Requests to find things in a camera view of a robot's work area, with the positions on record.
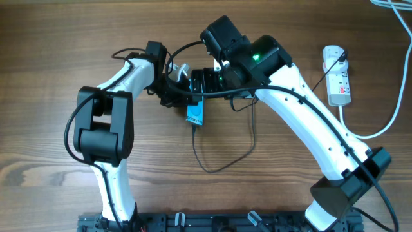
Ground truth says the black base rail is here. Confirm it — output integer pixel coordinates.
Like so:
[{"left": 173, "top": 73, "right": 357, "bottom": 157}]
[{"left": 77, "top": 211, "right": 364, "bottom": 232}]

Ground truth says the white charger adapter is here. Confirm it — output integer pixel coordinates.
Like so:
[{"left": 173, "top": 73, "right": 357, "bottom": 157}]
[{"left": 323, "top": 55, "right": 348, "bottom": 73}]

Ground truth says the white power strip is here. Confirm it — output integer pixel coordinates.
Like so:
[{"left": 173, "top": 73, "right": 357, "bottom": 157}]
[{"left": 323, "top": 45, "right": 351, "bottom": 106}]

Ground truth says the white power strip cord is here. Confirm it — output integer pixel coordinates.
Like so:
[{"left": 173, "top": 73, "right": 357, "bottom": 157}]
[{"left": 337, "top": 0, "right": 412, "bottom": 140}]

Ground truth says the black charging cable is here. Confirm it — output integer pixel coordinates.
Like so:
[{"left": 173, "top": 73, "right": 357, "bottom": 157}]
[{"left": 191, "top": 50, "right": 349, "bottom": 174}]

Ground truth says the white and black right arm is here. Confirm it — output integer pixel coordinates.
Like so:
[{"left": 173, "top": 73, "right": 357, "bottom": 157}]
[{"left": 200, "top": 16, "right": 391, "bottom": 231}]

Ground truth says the smartphone with blue screen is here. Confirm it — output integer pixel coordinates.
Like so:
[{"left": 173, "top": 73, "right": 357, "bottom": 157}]
[{"left": 186, "top": 77, "right": 204, "bottom": 126}]

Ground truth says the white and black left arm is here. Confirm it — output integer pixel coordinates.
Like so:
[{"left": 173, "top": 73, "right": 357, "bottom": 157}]
[{"left": 64, "top": 41, "right": 189, "bottom": 231}]

